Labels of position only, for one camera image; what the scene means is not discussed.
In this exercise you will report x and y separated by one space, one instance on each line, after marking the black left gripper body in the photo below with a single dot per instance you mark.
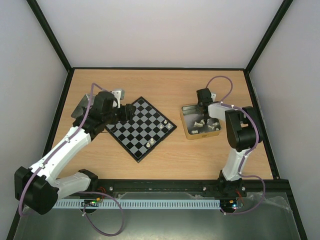
126 115

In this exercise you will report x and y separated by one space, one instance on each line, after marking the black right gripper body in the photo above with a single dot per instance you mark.
204 107

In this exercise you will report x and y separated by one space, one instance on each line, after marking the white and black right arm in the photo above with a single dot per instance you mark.
243 136

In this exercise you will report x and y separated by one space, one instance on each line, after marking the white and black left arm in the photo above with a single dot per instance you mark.
38 186

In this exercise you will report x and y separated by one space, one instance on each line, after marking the gold-rimmed metal tin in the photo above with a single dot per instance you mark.
191 113

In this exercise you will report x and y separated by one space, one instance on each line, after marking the black and white chessboard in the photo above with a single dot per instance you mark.
135 134

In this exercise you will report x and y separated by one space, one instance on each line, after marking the silver metal tin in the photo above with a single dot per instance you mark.
80 109

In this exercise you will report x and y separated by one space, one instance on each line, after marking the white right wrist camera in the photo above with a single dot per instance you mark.
213 96

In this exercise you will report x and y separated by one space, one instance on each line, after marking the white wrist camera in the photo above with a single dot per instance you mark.
213 96
119 94

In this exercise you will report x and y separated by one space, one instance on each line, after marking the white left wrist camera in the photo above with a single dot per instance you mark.
119 94

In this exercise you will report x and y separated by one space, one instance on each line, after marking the light blue slotted cable duct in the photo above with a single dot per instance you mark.
141 204

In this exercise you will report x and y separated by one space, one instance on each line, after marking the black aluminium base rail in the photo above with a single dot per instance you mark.
205 188

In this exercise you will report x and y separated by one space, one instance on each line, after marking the black enclosure frame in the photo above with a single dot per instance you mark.
146 47

